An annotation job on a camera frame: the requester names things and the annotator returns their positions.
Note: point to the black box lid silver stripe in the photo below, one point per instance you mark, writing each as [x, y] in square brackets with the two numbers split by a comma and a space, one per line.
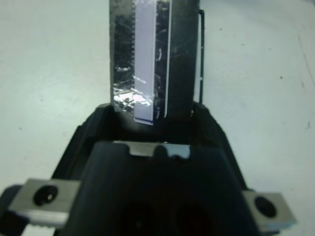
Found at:
[145, 61]

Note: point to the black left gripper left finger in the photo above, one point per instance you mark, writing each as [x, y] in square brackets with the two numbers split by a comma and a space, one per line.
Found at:
[91, 137]

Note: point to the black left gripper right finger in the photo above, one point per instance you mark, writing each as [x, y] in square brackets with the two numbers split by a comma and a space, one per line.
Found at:
[211, 132]

